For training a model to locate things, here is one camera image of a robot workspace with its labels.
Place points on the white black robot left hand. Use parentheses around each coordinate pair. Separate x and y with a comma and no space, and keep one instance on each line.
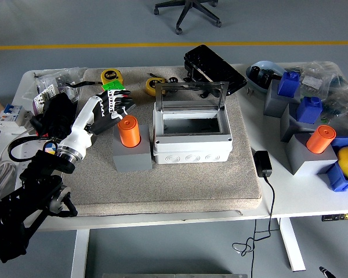
(81,121)

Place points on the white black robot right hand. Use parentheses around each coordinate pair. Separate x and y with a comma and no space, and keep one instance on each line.
(326,272)

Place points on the orange cylinder battery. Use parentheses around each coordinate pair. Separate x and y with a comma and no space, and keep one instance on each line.
(319,142)
(129,131)

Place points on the transparent hinged box lid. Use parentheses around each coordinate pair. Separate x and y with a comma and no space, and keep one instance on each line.
(191,97)

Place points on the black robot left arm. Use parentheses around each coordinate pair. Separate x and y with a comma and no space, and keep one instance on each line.
(5,220)

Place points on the white plastic junction box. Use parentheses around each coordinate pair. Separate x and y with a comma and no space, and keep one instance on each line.
(191,150)

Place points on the black folded cloth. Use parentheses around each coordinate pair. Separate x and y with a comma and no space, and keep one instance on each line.
(58,113)

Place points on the small red object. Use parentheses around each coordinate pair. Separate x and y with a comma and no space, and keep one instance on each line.
(43,135)

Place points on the white table leg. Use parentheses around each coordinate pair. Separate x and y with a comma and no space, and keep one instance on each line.
(80,255)
(291,246)

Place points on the breaker in purple pack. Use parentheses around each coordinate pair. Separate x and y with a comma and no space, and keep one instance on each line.
(42,100)

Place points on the clear plastic bag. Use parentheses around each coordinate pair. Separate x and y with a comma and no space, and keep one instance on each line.
(61,76)

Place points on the black table control panel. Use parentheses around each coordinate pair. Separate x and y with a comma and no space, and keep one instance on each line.
(340,217)

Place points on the grey block with round hole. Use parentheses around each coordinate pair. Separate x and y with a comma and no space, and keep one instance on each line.
(132,160)

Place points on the white blue circuit breaker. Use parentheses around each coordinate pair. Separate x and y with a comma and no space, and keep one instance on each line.
(10,116)

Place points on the small yellow tape measure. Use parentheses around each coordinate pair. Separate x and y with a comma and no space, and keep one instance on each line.
(152,87)

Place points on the blue plastic bin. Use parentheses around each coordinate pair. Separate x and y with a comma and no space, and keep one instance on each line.
(337,178)

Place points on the black cylinder capacitor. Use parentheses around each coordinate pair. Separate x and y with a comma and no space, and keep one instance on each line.
(173,79)

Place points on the grey holder block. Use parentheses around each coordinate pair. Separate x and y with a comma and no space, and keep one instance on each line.
(287,127)
(274,105)
(304,162)

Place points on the grey-brown mat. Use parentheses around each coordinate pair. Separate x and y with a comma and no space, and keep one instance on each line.
(177,185)

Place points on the black power adapter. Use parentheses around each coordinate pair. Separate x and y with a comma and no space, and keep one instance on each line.
(262,163)

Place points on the black hard case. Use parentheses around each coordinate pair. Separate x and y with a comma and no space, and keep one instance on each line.
(214,69)

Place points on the black office chair base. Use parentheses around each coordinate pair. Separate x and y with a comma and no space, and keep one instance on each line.
(188,8)

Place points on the small metal plug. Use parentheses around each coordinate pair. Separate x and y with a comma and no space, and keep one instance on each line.
(250,91)

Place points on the clear bag of parts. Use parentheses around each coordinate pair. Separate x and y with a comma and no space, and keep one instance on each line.
(345,98)
(322,72)

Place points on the small black component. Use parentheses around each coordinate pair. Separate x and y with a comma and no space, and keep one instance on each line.
(255,72)
(266,78)

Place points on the light blue bowl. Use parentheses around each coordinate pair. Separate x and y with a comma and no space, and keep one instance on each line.
(274,67)

